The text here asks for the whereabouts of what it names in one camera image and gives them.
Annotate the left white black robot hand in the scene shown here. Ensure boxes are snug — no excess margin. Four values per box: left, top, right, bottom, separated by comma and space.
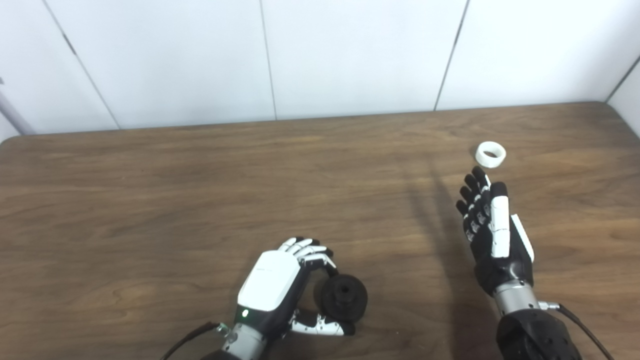
235, 237, 357, 337

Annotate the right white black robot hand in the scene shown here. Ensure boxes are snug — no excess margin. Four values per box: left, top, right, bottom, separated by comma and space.
455, 166, 535, 297

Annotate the round black part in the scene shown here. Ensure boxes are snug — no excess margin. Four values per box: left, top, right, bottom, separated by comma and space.
319, 273, 369, 324

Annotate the white ring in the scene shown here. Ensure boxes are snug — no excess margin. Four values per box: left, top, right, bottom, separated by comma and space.
474, 141, 507, 169

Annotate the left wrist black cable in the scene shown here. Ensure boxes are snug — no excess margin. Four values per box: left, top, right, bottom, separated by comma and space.
160, 321, 224, 360

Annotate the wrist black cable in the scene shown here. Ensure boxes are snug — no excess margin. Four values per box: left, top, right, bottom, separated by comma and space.
537, 301, 617, 360
160, 321, 224, 360

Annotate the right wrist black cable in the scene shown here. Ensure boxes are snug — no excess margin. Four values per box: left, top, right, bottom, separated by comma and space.
537, 301, 617, 360

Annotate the grey wall corner trim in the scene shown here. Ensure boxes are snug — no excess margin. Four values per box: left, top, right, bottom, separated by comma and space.
0, 77, 37, 136

